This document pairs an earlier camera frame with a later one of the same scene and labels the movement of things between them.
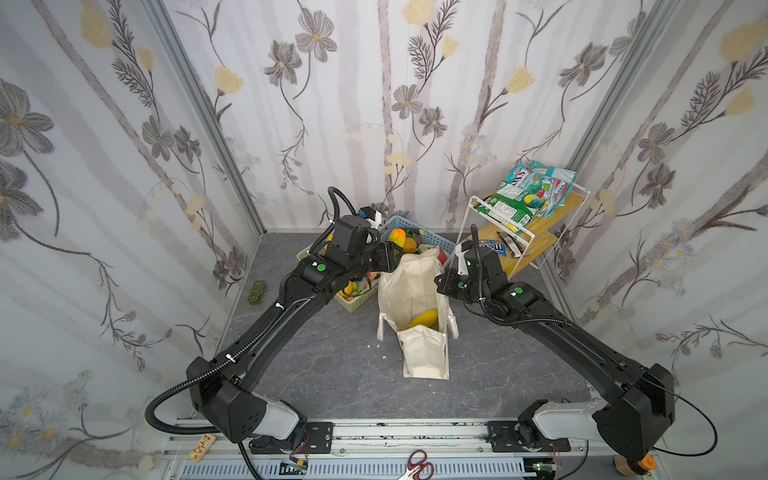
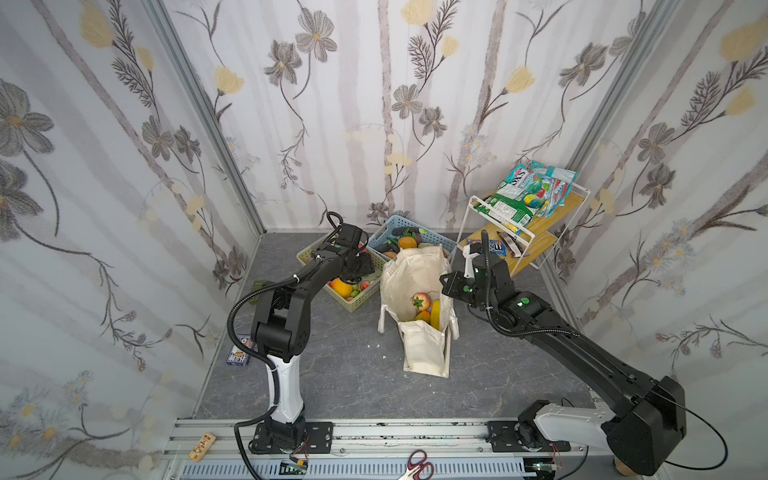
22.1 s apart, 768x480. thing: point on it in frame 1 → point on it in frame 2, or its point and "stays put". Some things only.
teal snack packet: (546, 188) stays put
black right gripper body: (447, 283) stays put
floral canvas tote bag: (407, 292) stays put
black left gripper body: (387, 257) → (360, 261)
